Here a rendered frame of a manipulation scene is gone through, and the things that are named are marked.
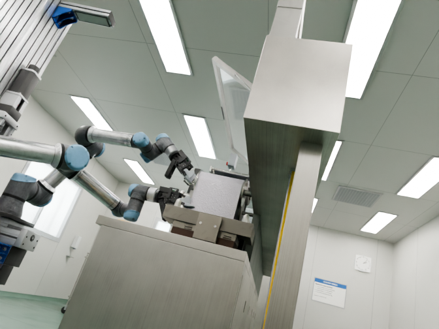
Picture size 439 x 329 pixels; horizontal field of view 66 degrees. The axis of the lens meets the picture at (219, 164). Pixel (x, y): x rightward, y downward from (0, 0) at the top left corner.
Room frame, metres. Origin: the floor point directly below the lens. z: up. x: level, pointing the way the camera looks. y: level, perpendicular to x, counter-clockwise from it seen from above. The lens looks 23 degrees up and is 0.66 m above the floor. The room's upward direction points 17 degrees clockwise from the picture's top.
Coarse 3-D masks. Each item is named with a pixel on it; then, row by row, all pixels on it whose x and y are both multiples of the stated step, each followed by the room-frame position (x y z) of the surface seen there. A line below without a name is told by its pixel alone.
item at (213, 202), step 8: (200, 192) 1.66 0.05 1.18; (208, 192) 1.65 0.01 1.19; (216, 192) 1.64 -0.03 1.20; (192, 200) 1.66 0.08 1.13; (200, 200) 1.65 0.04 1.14; (208, 200) 1.64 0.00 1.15; (216, 200) 1.64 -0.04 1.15; (224, 200) 1.63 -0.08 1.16; (232, 200) 1.62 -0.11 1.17; (192, 208) 1.66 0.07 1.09; (200, 208) 1.65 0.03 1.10; (208, 208) 1.64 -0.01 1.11; (216, 208) 1.63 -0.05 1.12; (224, 208) 1.62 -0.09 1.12; (232, 208) 1.61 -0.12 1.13; (224, 216) 1.62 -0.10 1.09; (232, 216) 1.61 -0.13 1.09
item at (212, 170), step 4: (212, 168) 1.96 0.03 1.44; (216, 168) 1.96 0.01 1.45; (212, 172) 2.01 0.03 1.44; (216, 172) 1.98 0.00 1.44; (220, 172) 1.96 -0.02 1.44; (224, 172) 1.95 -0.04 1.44; (228, 172) 1.94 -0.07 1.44; (232, 172) 1.93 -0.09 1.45; (236, 172) 1.93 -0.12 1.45; (228, 176) 1.99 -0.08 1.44; (232, 176) 1.97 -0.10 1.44; (236, 176) 1.95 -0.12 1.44; (240, 176) 1.93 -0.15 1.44; (244, 176) 1.91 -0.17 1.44; (248, 176) 1.91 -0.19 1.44; (248, 180) 1.96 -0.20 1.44
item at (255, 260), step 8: (256, 216) 1.60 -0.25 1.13; (256, 224) 1.60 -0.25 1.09; (256, 232) 1.60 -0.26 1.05; (256, 240) 1.69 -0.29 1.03; (248, 248) 1.60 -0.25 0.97; (256, 248) 1.82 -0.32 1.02; (248, 256) 1.60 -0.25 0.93; (256, 256) 1.96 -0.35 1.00; (256, 264) 2.14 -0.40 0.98; (256, 272) 2.34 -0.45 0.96; (256, 280) 2.56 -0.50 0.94; (256, 288) 2.84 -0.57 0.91
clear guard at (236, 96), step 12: (228, 84) 1.68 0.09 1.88; (240, 84) 1.57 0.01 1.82; (228, 96) 1.82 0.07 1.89; (240, 96) 1.68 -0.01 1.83; (228, 108) 1.98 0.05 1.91; (240, 108) 1.82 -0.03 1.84; (228, 120) 2.15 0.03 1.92; (240, 120) 1.97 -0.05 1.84; (240, 132) 2.14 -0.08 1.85; (240, 144) 2.35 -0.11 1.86
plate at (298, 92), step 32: (288, 64) 0.76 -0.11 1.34; (320, 64) 0.74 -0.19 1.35; (256, 96) 0.77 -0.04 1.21; (288, 96) 0.75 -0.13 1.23; (320, 96) 0.73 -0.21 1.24; (256, 128) 0.81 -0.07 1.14; (288, 128) 0.76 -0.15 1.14; (320, 128) 0.73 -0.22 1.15; (256, 160) 1.01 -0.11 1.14; (288, 160) 0.94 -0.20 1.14; (256, 192) 1.31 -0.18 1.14
